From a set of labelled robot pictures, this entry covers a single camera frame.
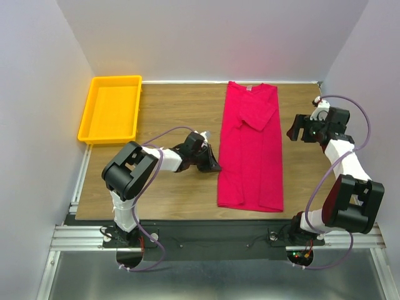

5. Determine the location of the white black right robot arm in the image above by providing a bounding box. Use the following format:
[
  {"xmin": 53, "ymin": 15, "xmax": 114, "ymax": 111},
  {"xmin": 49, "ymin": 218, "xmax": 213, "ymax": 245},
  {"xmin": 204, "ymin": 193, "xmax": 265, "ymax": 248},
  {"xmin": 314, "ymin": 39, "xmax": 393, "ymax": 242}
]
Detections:
[{"xmin": 286, "ymin": 107, "xmax": 384, "ymax": 244}]

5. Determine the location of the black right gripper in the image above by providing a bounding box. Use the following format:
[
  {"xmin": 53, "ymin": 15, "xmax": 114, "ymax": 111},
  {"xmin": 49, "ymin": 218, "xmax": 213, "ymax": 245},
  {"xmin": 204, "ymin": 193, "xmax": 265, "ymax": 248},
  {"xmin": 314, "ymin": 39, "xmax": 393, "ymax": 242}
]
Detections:
[{"xmin": 285, "ymin": 114, "xmax": 328, "ymax": 143}]

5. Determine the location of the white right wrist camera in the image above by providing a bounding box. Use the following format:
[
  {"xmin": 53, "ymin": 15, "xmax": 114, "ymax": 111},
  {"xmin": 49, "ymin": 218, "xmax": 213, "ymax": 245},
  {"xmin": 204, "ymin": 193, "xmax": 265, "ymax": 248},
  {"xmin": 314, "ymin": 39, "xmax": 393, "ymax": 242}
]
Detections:
[{"xmin": 310, "ymin": 96, "xmax": 330, "ymax": 121}]

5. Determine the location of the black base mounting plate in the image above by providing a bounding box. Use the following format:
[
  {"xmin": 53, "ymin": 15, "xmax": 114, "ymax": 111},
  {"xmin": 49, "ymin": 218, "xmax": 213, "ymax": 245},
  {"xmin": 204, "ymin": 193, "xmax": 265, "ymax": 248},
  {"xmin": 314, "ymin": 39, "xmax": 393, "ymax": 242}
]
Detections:
[{"xmin": 100, "ymin": 219, "xmax": 324, "ymax": 263}]

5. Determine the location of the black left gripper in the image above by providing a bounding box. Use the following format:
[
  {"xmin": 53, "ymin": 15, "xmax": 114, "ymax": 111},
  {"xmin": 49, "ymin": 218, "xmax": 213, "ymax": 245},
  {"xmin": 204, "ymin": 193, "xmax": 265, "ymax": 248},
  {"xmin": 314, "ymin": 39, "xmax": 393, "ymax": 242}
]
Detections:
[{"xmin": 190, "ymin": 144, "xmax": 221, "ymax": 173}]

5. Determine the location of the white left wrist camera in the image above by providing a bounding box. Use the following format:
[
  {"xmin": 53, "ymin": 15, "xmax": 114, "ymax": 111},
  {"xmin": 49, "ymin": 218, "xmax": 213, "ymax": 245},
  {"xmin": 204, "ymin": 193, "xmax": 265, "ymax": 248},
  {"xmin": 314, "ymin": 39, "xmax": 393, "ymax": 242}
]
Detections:
[{"xmin": 200, "ymin": 131, "xmax": 211, "ymax": 147}]

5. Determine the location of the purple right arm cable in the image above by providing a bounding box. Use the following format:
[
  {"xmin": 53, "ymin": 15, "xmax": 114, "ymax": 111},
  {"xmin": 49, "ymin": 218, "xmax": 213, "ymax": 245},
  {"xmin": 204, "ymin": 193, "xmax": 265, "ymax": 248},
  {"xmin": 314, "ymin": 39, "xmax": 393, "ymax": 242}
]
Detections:
[{"xmin": 293, "ymin": 94, "xmax": 372, "ymax": 271}]

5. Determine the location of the yellow plastic tray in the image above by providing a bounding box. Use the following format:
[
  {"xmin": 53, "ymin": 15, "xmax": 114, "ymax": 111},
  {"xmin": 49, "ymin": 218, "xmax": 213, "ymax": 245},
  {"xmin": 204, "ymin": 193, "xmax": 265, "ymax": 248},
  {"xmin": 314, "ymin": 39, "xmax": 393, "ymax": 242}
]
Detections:
[{"xmin": 77, "ymin": 75, "xmax": 142, "ymax": 145}]

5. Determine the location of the aluminium frame rail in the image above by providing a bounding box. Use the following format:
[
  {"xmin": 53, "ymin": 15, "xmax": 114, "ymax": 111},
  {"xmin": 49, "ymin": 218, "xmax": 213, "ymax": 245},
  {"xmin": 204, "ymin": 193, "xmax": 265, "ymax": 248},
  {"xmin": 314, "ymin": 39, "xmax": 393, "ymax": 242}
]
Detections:
[{"xmin": 37, "ymin": 140, "xmax": 399, "ymax": 299}]

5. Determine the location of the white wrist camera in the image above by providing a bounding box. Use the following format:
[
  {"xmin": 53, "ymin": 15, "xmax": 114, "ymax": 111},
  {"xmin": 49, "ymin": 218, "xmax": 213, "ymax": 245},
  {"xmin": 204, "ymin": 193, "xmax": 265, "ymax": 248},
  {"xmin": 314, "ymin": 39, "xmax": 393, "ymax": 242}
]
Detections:
[
  {"xmin": 310, "ymin": 96, "xmax": 330, "ymax": 121},
  {"xmin": 200, "ymin": 131, "xmax": 211, "ymax": 147}
]

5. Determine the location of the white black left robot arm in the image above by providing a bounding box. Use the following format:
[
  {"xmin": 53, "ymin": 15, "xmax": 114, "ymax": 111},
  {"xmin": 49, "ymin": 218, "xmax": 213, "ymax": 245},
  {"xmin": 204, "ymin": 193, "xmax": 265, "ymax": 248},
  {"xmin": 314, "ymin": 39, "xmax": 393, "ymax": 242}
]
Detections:
[{"xmin": 101, "ymin": 131, "xmax": 221, "ymax": 246}]

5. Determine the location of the pink t shirt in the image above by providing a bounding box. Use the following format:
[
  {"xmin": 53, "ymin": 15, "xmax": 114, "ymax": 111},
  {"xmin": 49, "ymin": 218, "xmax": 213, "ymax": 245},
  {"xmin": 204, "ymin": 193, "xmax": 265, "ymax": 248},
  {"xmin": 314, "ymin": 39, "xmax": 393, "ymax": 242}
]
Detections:
[{"xmin": 217, "ymin": 81, "xmax": 284, "ymax": 213}]

